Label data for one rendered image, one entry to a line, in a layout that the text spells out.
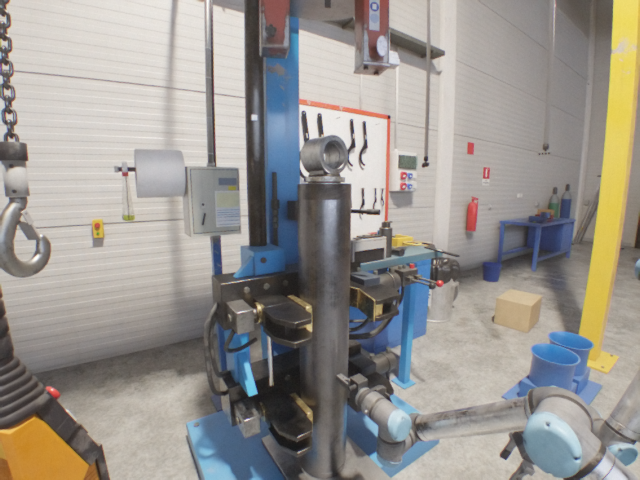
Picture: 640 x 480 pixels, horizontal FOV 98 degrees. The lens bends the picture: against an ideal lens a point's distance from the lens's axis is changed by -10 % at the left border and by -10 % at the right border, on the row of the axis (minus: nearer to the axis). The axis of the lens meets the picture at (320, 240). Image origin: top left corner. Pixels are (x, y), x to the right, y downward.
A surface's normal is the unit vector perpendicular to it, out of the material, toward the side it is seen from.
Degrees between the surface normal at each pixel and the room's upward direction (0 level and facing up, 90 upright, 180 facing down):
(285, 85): 90
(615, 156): 90
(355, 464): 0
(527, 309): 90
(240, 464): 0
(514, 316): 90
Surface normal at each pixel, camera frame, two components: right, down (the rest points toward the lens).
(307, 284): -0.64, 0.13
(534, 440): -0.83, 0.03
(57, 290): 0.55, 0.14
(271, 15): 0.22, 0.16
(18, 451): 0.98, 0.04
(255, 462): 0.00, -0.99
